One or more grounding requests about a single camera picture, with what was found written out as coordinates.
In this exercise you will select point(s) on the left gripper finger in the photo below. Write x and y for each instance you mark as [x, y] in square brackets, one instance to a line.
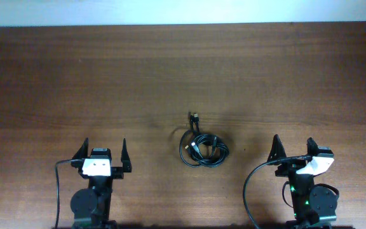
[125, 159]
[82, 152]

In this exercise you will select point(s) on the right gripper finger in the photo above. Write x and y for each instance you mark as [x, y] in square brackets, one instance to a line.
[277, 153]
[312, 147]

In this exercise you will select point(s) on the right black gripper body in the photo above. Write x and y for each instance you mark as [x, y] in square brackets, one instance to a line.
[289, 170]

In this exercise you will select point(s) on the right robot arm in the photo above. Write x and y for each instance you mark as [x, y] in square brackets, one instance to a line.
[314, 205]

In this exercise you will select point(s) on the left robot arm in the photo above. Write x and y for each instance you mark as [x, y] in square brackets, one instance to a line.
[91, 205]

